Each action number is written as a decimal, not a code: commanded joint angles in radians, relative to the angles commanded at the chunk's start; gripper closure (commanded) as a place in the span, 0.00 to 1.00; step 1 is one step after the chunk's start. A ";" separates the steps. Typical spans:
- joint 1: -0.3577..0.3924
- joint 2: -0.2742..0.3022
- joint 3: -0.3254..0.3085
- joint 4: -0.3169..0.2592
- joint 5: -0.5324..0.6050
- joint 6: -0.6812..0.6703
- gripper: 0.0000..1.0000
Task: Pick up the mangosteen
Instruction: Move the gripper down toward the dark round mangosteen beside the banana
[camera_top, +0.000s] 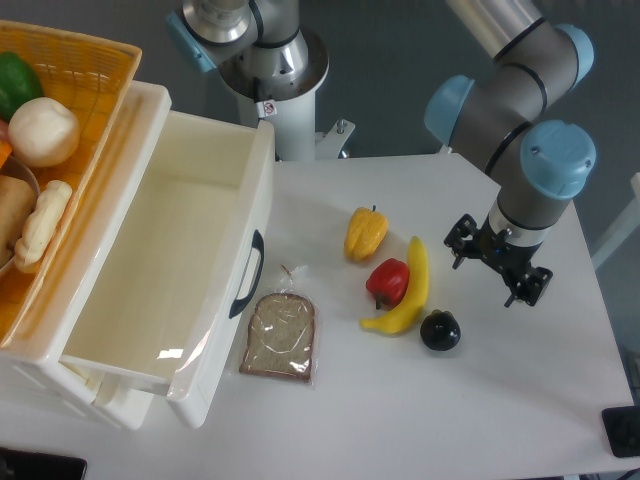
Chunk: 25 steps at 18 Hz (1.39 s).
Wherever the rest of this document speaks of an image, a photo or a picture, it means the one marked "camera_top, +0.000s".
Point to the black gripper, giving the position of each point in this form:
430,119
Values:
525,283

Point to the dark purple mangosteen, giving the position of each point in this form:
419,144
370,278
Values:
440,331

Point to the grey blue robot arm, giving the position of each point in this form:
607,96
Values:
497,125

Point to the yellow banana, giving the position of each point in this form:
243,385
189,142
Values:
403,316

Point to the red bell pepper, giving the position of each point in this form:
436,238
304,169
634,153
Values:
388,283

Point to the yellow bell pepper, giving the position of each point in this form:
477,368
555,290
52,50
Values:
366,230

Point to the black device bottom right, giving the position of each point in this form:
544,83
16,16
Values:
621,425

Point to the black device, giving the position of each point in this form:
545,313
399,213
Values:
18,465
621,425

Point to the bagged brown bread slice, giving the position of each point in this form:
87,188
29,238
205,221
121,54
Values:
282,329

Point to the white open drawer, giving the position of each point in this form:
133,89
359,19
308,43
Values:
162,315

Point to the yellow woven basket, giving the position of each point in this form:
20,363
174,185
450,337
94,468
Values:
90,77

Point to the cream twisted bread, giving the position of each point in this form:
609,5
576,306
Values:
40,226

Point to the white round bun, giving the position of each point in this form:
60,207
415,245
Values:
43,133

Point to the tan bread roll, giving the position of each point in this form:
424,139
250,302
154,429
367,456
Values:
17,202

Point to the white plastic drawer cabinet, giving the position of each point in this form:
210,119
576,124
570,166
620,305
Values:
33,372

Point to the orange carrot piece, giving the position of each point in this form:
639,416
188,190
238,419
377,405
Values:
5,152

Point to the green bell pepper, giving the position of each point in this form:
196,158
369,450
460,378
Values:
19,84

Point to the black device bottom left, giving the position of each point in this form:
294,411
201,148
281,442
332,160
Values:
18,465

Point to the white chair frame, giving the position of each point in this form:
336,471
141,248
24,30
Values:
619,230

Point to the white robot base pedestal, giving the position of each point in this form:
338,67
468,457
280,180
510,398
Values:
278,85

